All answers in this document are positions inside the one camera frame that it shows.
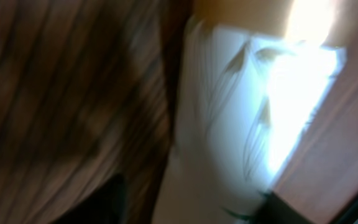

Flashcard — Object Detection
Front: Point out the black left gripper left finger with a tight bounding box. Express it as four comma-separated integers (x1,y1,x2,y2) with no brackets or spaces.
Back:
52,174,126,224

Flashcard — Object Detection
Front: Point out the white tube with gold cap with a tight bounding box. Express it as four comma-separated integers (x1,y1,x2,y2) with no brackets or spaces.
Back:
152,17,346,224

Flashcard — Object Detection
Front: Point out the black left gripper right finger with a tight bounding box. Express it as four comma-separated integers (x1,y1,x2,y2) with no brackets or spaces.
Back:
254,192,311,224

